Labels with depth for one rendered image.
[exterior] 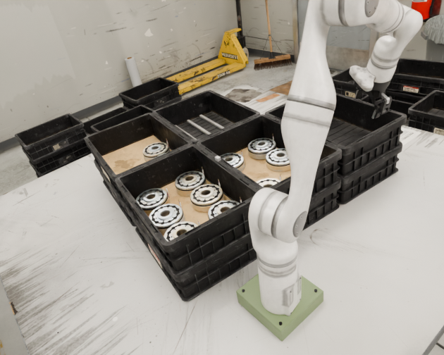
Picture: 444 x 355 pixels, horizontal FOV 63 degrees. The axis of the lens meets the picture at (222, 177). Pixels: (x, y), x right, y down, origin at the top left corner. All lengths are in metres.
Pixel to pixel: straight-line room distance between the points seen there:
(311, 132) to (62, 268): 0.94
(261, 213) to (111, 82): 3.95
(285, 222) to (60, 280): 0.81
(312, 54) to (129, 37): 3.98
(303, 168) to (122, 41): 4.01
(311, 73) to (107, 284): 0.85
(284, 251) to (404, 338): 0.36
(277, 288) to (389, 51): 0.65
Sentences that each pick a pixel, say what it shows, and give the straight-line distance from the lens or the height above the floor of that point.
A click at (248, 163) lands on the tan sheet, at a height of 0.83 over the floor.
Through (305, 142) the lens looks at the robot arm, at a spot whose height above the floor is 1.18.
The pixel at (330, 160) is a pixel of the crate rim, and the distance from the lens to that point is 1.10.
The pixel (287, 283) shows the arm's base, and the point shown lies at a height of 0.86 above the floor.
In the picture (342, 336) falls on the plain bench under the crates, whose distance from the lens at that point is 0.97.
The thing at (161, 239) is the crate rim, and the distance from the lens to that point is 0.90.
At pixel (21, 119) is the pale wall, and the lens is 4.34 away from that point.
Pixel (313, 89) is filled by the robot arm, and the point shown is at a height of 1.26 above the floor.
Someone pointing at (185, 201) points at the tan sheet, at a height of 0.83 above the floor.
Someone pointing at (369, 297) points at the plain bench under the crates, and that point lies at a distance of 1.04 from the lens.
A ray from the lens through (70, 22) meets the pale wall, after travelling 4.34.
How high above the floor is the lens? 1.52
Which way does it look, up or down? 34 degrees down
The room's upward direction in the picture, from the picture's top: 11 degrees counter-clockwise
